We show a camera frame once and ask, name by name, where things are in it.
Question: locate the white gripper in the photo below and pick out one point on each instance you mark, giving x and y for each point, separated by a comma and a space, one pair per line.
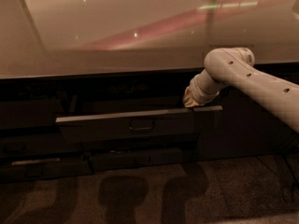
197, 92

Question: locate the dark grey cabinet door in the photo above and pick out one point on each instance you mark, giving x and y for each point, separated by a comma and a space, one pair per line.
243, 128

